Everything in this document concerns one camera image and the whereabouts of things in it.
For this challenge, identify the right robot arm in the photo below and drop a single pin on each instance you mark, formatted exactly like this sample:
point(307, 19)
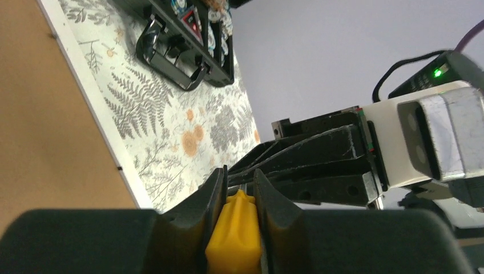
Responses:
point(459, 202)

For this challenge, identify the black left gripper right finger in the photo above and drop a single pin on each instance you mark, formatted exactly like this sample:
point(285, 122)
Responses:
point(353, 241)

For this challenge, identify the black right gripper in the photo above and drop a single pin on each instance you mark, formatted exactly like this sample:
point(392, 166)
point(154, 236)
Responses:
point(328, 167)

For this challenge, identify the yellow handled screwdriver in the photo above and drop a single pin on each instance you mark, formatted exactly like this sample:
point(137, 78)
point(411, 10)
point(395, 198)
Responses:
point(235, 245)

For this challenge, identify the playing card deck box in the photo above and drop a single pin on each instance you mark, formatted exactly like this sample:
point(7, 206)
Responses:
point(191, 20)

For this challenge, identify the black poker chip case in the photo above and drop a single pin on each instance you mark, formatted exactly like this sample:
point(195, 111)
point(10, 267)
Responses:
point(170, 49)

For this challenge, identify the white picture frame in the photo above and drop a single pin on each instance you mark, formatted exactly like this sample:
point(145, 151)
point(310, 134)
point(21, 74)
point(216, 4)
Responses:
point(59, 146)

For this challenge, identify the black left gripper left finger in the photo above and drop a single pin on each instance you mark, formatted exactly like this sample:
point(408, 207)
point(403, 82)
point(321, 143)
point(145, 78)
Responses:
point(116, 240)

